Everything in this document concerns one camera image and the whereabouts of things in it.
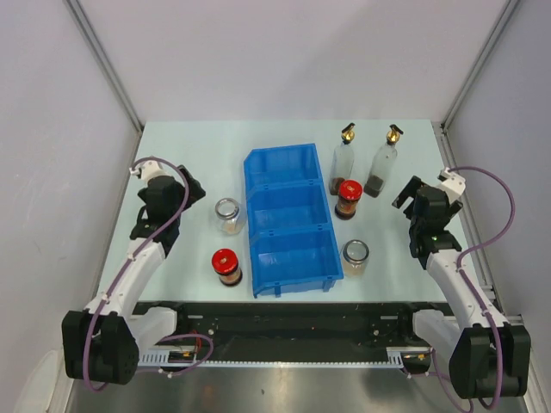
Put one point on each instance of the aluminium frame extrusion right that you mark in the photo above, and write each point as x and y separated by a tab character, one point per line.
537	397

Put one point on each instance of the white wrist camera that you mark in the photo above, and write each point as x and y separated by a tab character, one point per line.
148	170
452	184

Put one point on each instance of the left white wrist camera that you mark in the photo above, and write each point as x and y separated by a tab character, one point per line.
148	170

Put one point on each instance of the clear glass jar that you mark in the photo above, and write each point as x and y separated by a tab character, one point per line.
228	216
354	258

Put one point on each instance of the blue three-compartment plastic bin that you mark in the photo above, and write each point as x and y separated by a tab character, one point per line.
293	247

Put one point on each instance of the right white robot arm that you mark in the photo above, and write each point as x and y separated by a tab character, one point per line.
488	356

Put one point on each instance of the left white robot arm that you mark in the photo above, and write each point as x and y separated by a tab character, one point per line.
103	342

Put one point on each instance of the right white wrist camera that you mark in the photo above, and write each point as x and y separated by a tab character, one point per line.
452	184

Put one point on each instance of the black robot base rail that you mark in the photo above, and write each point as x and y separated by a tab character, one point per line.
287	332

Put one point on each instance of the oil dispenser bottle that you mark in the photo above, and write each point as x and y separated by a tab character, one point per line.
382	163
343	159

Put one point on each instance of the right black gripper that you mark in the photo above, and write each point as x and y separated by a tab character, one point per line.
410	190

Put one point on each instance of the red-lid sauce jar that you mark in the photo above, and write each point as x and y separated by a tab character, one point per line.
348	195
226	265

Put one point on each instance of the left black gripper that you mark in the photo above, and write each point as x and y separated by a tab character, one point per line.
195	193

